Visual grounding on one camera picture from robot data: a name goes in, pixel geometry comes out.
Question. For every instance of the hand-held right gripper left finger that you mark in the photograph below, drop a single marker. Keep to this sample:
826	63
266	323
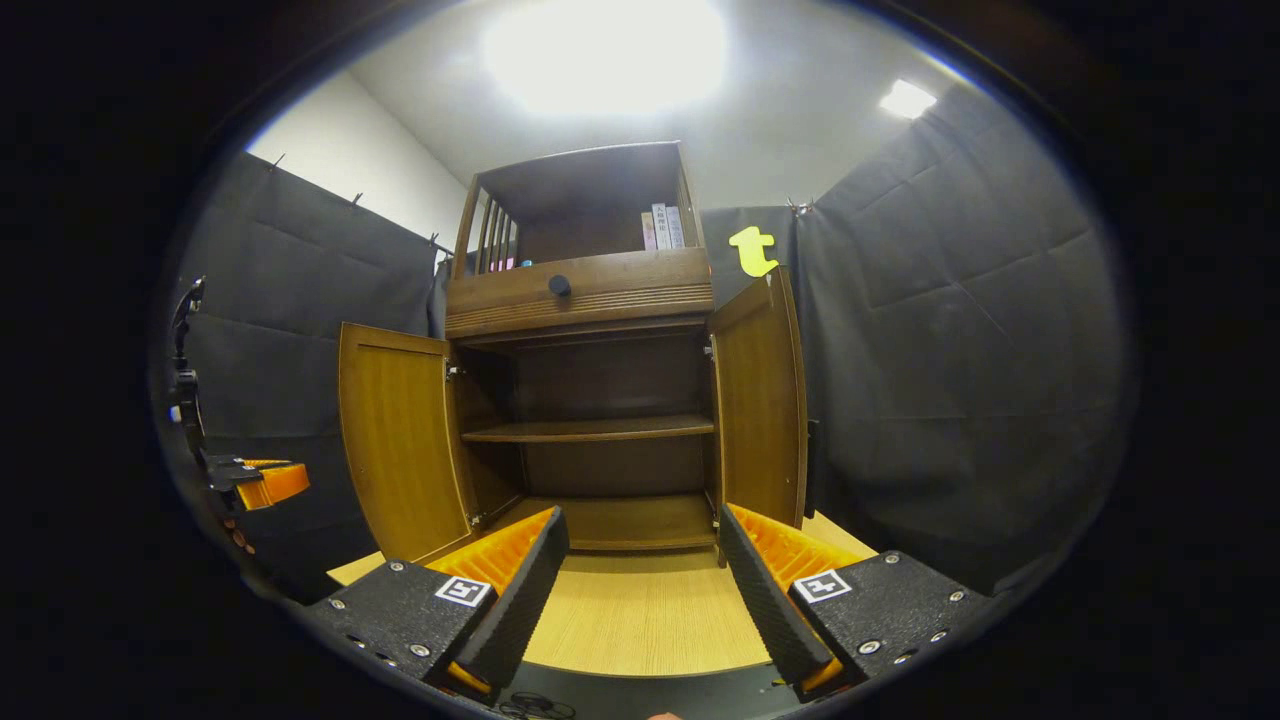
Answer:
520	600

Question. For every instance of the pink shelf book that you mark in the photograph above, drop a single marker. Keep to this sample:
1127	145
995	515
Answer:
648	232

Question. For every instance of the large ceiling light panel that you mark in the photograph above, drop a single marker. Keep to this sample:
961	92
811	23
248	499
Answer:
605	50

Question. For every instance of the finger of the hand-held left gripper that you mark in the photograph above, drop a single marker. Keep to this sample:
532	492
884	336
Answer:
270	485

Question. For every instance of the grey shelf book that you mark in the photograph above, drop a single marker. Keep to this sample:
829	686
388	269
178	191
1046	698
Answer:
676	228

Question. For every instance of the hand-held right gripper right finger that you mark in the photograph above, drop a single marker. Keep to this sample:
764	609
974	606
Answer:
770	600

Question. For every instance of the wooden drawer with black knob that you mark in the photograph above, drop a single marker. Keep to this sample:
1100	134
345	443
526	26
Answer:
640	280

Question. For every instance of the black backdrop cloth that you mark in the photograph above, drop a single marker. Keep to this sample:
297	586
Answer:
950	350

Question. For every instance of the small ceiling light panel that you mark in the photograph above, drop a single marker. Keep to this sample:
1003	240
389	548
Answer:
907	99

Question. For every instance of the white shelf book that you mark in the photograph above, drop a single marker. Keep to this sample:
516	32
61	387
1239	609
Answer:
661	228

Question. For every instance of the wooden double-door shoe cabinet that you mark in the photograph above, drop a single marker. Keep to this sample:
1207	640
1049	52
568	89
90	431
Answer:
610	380

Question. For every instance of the wooden inner shelf board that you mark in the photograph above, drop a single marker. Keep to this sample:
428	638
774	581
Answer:
600	429

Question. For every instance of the wooden cabinet door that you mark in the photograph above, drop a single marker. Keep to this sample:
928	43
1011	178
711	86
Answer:
400	450
760	400

